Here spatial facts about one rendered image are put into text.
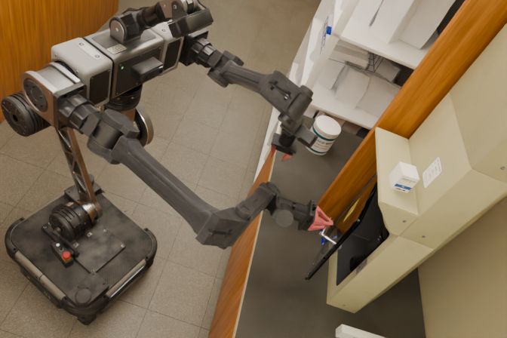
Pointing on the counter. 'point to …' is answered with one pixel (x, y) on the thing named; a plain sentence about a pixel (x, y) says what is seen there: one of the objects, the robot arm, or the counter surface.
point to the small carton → (404, 177)
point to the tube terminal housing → (456, 189)
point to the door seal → (346, 236)
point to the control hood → (394, 143)
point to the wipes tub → (326, 133)
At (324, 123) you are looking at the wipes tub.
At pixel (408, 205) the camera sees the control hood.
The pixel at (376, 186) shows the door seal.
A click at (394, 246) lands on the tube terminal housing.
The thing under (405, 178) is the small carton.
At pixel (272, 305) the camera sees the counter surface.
